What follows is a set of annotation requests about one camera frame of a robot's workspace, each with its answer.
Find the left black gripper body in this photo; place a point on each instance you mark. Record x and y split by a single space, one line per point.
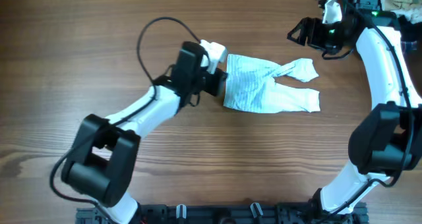
210 81

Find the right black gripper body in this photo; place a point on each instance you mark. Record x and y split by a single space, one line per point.
312 33

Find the light blue striped baby pants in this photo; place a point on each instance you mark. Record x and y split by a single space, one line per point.
251 86

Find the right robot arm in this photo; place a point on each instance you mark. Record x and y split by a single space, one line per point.
388 141

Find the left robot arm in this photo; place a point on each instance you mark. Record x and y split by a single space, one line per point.
102 158

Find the red plaid shirt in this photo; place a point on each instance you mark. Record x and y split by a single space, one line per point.
408 46

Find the beige cream garment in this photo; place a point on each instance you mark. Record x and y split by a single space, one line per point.
410 9

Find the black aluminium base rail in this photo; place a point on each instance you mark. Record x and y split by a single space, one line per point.
280 213

